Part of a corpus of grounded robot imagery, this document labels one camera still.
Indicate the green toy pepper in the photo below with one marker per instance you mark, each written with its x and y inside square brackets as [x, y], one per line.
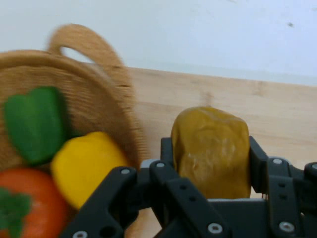
[34, 124]

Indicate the woven wicker basket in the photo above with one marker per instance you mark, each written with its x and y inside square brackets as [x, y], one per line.
[99, 104]

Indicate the wooden cutting board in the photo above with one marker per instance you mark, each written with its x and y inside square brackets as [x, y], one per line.
[272, 111]

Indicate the brown toy potato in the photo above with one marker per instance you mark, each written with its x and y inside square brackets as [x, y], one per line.
[210, 153]

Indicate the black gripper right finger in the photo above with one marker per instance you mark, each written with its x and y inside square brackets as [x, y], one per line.
[282, 198]

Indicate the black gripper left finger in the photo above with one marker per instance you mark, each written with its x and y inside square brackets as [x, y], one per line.
[109, 198]

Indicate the yellow toy pepper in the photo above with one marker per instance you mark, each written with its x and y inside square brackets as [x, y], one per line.
[84, 168]

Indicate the orange toy tomato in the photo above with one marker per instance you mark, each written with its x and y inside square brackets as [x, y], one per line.
[44, 198]

